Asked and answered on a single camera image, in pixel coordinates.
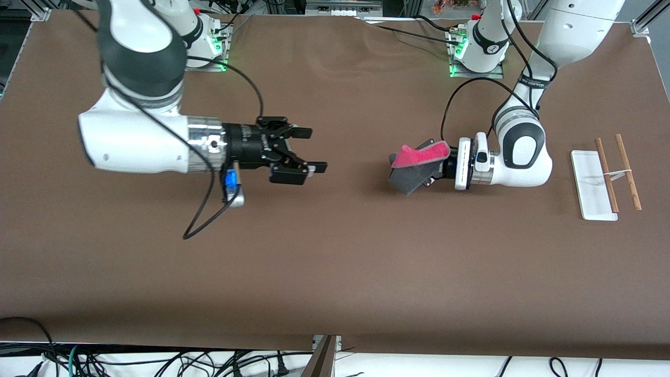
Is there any orange background object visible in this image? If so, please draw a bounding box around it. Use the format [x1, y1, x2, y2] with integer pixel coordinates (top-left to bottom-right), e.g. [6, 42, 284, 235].
[431, 0, 485, 15]

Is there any pink and grey microfibre towel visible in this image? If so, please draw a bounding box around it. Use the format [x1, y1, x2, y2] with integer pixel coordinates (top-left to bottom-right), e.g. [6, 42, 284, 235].
[388, 139, 451, 196]

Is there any white towel rack base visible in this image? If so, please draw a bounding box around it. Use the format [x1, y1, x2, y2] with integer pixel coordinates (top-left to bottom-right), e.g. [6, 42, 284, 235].
[571, 150, 619, 221]

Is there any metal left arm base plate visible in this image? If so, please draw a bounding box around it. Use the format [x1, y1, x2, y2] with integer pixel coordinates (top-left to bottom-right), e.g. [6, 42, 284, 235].
[448, 25, 506, 79]

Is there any brown wooden rack rod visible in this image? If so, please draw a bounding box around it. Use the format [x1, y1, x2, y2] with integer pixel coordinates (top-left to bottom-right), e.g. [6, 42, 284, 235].
[615, 134, 643, 211]

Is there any wooden chopsticks pair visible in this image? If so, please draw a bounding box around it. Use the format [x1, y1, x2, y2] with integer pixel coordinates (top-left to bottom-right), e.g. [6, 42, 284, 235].
[595, 138, 620, 213]

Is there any brown table support beam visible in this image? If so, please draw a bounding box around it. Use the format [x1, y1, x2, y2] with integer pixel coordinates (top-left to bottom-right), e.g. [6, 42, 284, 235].
[302, 335, 338, 377]

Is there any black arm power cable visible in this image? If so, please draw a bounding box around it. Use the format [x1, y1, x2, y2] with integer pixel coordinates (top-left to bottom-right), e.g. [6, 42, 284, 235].
[374, 25, 461, 43]
[416, 15, 459, 31]

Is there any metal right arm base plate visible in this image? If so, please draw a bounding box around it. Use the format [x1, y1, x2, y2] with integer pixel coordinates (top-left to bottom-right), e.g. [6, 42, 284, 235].
[186, 24, 229, 72]

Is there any thick black floor cable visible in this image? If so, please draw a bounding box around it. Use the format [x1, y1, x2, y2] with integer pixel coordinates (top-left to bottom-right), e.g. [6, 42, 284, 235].
[0, 316, 59, 377]

